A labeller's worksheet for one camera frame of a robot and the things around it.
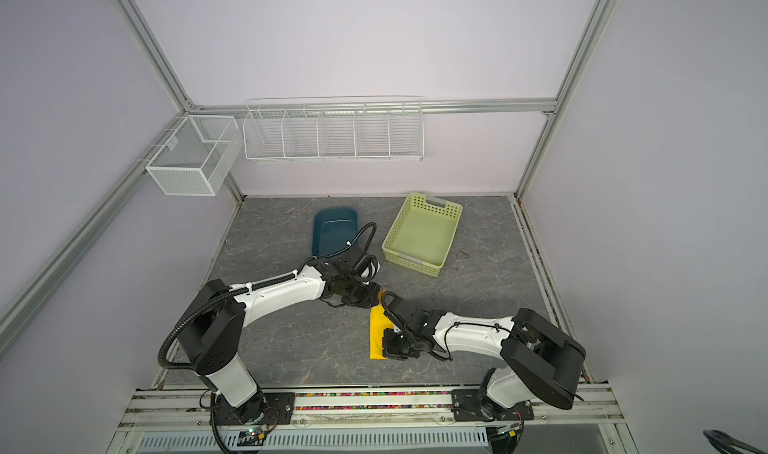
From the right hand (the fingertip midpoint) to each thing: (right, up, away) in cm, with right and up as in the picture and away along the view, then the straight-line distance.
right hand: (382, 356), depth 82 cm
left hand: (-1, +13, +3) cm, 13 cm away
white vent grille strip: (-25, -15, -11) cm, 31 cm away
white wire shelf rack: (-17, +69, +20) cm, 74 cm away
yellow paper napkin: (-1, +7, +5) cm, 9 cm away
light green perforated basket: (+13, +33, +25) cm, 43 cm away
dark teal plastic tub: (-20, +35, +32) cm, 52 cm away
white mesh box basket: (-63, +60, +18) cm, 89 cm away
